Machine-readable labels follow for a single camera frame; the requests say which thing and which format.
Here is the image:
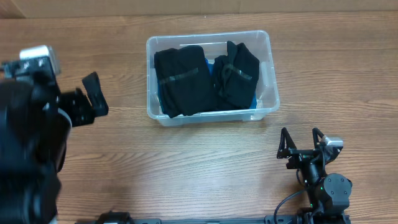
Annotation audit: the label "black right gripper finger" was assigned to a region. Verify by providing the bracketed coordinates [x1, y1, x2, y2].
[277, 128, 297, 159]
[312, 128, 324, 149]

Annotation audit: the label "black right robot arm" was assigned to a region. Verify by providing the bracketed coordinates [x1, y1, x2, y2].
[272, 128, 353, 223]

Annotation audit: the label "small black garment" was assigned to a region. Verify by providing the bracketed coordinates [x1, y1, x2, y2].
[212, 41, 259, 111]

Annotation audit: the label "large black garment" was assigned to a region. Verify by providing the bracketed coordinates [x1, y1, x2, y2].
[154, 45, 216, 118]

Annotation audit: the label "clear plastic storage bin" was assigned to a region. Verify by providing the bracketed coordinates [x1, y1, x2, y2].
[146, 30, 280, 126]

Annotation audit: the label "blue denim jeans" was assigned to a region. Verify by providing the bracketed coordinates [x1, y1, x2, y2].
[205, 58, 257, 111]

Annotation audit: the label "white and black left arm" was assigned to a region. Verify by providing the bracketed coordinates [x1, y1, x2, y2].
[1, 57, 109, 223]

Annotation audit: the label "sparkly blue garment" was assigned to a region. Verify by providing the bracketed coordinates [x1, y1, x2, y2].
[158, 84, 165, 114]

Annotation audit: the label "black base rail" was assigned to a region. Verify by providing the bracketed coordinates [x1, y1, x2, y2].
[74, 211, 299, 224]

